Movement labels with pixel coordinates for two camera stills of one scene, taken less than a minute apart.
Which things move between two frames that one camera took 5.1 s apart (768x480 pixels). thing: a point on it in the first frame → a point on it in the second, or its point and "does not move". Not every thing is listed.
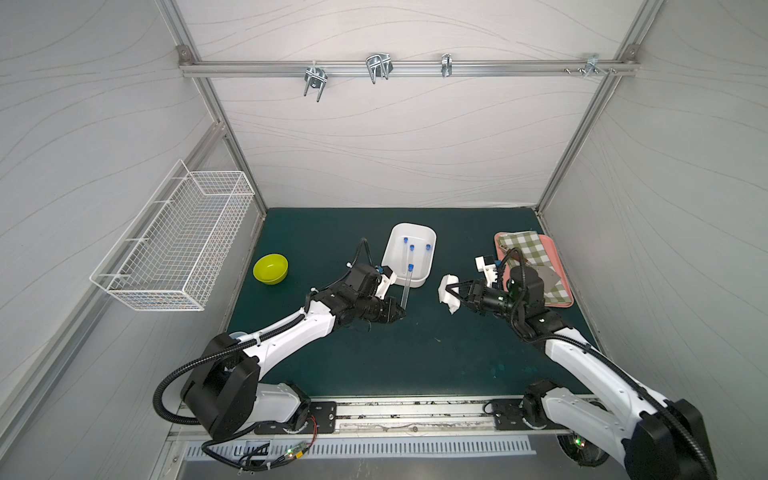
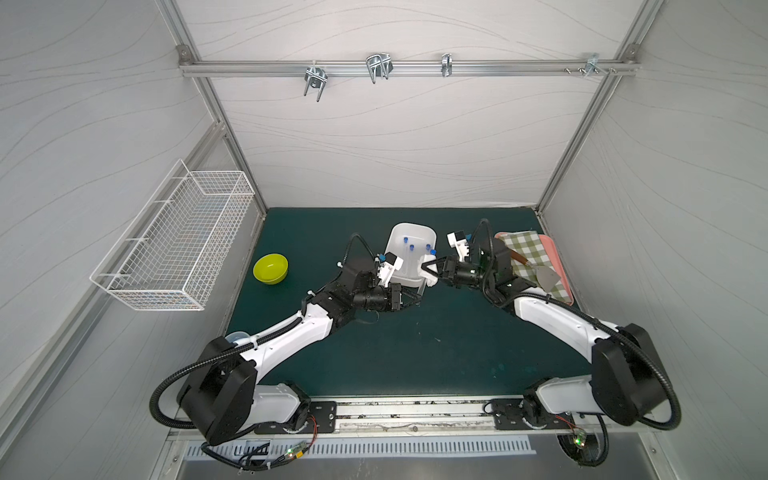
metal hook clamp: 592,65 does not move
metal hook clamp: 315,77 does not move
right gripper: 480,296 → 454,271
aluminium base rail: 503,418 does not move
